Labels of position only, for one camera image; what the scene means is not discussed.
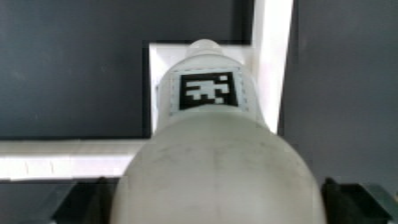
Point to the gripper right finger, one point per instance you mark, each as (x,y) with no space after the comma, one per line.
(360,203)

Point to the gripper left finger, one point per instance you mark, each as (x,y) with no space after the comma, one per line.
(79,202)

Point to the white light bulb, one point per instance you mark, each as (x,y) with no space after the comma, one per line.
(218,173)

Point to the white lamp base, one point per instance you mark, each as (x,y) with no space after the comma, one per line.
(161,76)

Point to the white front rail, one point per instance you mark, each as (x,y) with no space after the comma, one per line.
(67,159)

